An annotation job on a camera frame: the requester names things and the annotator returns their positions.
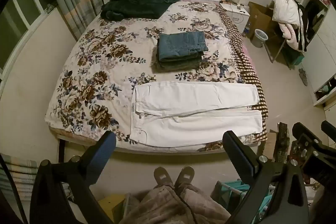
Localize striped cloth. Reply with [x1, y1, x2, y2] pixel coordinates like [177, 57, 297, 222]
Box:
[0, 153, 71, 201]

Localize yellow box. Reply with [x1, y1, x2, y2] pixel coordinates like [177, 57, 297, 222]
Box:
[98, 194, 126, 224]

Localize white pants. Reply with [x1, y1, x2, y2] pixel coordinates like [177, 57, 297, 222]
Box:
[129, 80, 263, 148]

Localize bed with floral cover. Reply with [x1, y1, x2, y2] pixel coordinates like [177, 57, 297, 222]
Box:
[45, 1, 263, 152]

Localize small brown carton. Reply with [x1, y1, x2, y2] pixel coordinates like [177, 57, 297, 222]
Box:
[262, 130, 279, 161]

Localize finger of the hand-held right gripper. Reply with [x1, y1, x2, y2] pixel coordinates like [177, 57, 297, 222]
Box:
[292, 122, 330, 153]
[322, 120, 336, 136]

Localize folded olive pants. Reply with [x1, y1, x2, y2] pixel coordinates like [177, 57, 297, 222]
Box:
[157, 55, 204, 73]

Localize person's shoe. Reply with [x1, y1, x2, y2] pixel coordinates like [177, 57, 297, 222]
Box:
[175, 166, 195, 189]
[154, 167, 174, 188]

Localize large cardboard box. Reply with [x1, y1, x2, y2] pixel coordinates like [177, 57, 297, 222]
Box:
[248, 1, 281, 39]

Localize person's left shoe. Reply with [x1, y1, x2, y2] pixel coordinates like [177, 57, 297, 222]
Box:
[154, 167, 174, 188]

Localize folded blue jeans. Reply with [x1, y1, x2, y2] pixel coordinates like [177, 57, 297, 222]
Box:
[157, 31, 209, 62]

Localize pink garment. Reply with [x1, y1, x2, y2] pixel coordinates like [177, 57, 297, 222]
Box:
[280, 22, 302, 51]

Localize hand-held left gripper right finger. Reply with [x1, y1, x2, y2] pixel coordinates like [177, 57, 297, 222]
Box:
[222, 130, 309, 224]

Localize grey slippers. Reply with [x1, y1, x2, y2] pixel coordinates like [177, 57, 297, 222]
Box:
[299, 68, 308, 86]

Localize brown checkered sheet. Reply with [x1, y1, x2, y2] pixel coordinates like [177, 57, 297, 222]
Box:
[218, 7, 269, 140]

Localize teal rack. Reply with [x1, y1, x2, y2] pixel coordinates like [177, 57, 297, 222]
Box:
[210, 179, 276, 224]

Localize grey trash bin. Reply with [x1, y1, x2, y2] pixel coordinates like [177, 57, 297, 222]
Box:
[251, 29, 268, 48]

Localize green box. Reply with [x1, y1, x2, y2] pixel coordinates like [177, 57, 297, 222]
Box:
[285, 49, 305, 67]

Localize black striped jacket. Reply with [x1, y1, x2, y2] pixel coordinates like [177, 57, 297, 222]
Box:
[291, 0, 319, 52]

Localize person's right shoe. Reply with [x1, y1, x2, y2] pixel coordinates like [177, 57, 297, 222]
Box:
[175, 166, 195, 189]

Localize white wardrobe shelf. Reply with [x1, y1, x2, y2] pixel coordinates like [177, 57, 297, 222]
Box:
[299, 0, 336, 109]

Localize white framed window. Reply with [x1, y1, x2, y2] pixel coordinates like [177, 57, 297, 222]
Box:
[0, 0, 57, 80]

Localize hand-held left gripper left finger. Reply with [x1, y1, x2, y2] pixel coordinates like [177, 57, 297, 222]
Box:
[30, 131, 117, 224]

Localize white nightstand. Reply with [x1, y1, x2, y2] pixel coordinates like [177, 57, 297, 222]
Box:
[219, 2, 250, 33]

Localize person's legs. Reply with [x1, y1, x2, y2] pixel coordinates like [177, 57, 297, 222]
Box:
[118, 185, 231, 224]

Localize white jacket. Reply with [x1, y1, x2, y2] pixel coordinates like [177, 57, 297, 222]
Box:
[272, 0, 301, 28]

